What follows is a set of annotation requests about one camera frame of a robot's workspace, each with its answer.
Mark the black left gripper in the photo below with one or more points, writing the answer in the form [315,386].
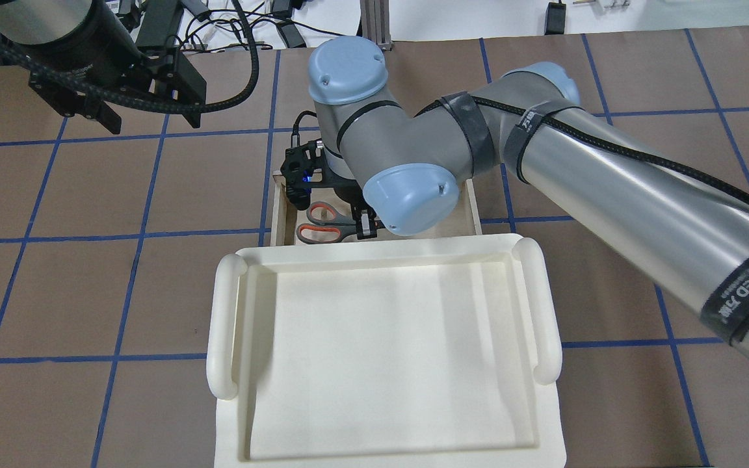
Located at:
[82,40]

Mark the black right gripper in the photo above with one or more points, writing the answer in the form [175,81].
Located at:
[366,223]

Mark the orange grey handled scissors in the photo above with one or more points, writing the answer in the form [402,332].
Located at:
[325,225]

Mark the wooden drawer with white handle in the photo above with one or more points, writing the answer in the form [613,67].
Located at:
[463,221]

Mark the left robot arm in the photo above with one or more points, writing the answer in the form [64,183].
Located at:
[23,23]

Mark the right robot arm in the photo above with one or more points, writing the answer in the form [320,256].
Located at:
[685,229]

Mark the white plastic tray lid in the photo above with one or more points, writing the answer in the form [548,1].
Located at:
[438,352]

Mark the black power adapter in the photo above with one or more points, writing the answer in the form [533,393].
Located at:
[555,18]

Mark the aluminium frame post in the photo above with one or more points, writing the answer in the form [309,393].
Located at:
[375,23]

